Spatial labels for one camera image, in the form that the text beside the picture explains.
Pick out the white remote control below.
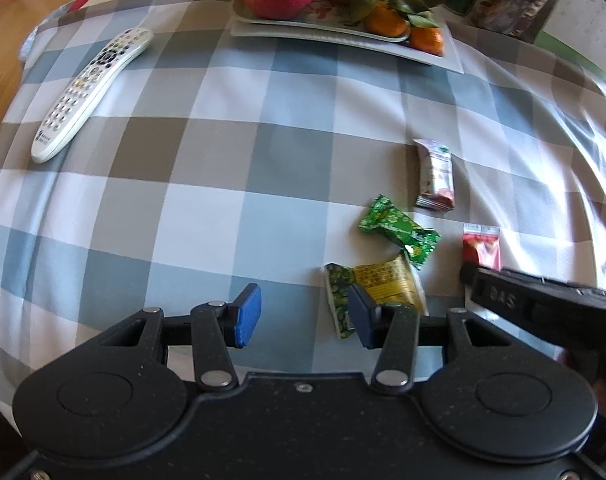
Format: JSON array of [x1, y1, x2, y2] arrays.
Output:
[[30, 27, 155, 164]]

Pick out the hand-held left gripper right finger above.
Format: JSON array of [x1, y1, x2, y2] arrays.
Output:
[[348, 285, 514, 395]]

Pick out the red snack packet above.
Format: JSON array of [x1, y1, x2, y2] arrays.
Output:
[[462, 225, 502, 273]]

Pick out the white pink snack packet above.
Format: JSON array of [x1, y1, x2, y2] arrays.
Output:
[[414, 138, 456, 211]]

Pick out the white square plate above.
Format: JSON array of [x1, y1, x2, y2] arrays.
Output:
[[230, 19, 466, 75]]

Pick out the checked tablecloth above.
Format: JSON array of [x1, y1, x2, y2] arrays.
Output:
[[0, 0, 606, 461]]

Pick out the yellow green snack packet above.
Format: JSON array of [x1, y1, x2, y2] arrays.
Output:
[[324, 252, 429, 339]]

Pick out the desk calendar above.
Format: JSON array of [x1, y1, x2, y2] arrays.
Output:
[[534, 0, 606, 87]]

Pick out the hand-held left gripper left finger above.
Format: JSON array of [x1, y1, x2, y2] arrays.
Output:
[[96, 283, 262, 393]]

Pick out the tangerine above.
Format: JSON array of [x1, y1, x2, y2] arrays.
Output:
[[364, 2, 412, 39], [409, 25, 444, 57]]

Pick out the green candy packet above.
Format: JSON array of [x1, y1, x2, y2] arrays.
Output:
[[359, 195, 442, 271]]

